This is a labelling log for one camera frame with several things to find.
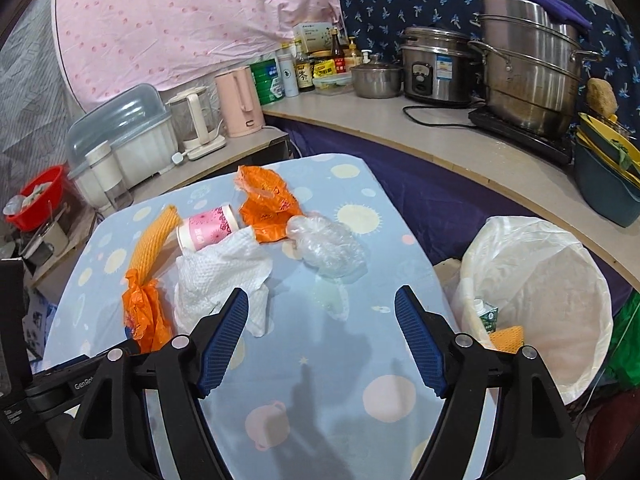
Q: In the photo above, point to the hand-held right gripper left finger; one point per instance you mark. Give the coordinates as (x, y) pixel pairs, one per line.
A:
(222, 345)

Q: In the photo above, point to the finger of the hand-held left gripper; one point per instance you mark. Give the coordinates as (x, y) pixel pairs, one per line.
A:
(90, 362)

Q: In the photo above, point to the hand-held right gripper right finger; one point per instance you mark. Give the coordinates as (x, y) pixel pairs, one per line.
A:
(420, 345)

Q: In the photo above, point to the white paper towel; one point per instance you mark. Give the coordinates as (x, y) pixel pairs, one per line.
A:
(220, 280)

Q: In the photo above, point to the green white milk carton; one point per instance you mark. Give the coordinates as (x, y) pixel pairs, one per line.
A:
(485, 320)

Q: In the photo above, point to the large orange plastic bag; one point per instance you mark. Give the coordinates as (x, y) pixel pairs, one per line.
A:
(145, 310)

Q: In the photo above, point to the orange foam net sleeve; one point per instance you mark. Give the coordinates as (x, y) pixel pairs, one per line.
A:
(507, 337)
(155, 240)

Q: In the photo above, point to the pink white paper cup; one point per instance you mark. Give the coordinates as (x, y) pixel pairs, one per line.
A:
(210, 227)

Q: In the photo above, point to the clear plastic bag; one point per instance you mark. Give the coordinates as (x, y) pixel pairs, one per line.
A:
(325, 247)

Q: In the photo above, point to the waste bin with white liner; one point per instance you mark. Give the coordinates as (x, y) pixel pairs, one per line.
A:
(550, 285)

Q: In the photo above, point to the small orange plastic bag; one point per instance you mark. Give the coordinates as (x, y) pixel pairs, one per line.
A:
(265, 205)

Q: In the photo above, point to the blue dotted blanket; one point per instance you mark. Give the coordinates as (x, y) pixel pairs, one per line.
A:
(310, 360)

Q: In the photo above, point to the red plastic basin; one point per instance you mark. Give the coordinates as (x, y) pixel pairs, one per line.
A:
(45, 210)

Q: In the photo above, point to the dark purple cloth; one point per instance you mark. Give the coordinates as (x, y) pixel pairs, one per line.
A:
(425, 185)

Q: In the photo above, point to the white tumbler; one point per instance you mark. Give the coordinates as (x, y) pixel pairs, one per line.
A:
(105, 175)

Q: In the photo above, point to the white power plug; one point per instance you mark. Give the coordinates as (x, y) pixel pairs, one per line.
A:
(178, 158)

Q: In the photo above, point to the green plastic bag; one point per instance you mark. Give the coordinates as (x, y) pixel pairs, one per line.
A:
(627, 335)

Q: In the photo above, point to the glass electric kettle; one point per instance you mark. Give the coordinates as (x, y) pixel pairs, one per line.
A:
(192, 120)

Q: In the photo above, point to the black induction cooker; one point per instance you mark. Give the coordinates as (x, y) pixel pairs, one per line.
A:
(525, 142)

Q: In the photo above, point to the dish box with translucent lid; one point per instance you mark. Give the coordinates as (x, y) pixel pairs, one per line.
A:
(130, 130)

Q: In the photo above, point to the teal plastic basin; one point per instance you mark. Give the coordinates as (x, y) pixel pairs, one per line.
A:
(605, 195)

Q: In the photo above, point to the pink electric kettle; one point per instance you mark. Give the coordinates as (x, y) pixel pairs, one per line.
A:
(237, 105)

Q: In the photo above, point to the small steel pot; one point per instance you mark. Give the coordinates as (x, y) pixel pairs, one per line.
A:
(377, 82)

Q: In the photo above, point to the green tin can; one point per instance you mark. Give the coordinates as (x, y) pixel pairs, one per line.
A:
(265, 82)

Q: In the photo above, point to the grey patterned cloth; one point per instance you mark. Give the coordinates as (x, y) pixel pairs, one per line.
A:
(30, 100)

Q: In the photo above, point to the steel rice cooker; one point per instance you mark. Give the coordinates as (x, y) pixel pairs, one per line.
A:
(440, 75)

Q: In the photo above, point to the clear food container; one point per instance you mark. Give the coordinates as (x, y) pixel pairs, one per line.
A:
(332, 85)

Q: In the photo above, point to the white bottle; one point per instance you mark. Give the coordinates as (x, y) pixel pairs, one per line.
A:
(287, 77)

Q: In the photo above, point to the green vegetable leaves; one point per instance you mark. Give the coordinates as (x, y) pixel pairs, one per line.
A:
(624, 156)

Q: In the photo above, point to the brown sauce bottle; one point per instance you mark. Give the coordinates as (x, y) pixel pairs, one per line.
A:
(303, 77)

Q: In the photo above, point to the steel steamer pot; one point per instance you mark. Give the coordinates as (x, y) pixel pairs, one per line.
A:
(525, 85)

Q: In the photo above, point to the yellow label jar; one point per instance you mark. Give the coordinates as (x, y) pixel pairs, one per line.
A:
(324, 66)

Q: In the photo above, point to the dark soy sauce bottle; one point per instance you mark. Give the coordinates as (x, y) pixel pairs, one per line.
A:
(338, 55)

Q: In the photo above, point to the brown loofah sponge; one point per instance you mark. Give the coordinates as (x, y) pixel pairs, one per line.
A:
(601, 97)

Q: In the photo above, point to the beige cardboard box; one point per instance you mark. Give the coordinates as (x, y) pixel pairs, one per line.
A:
(312, 37)

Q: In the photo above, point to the pink dotted sheet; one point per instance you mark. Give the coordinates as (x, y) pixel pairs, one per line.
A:
(175, 20)

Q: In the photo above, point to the navy printed cloth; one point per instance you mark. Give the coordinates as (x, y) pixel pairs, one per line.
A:
(400, 10)

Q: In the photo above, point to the purple towel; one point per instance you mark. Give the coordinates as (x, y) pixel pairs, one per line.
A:
(550, 5)

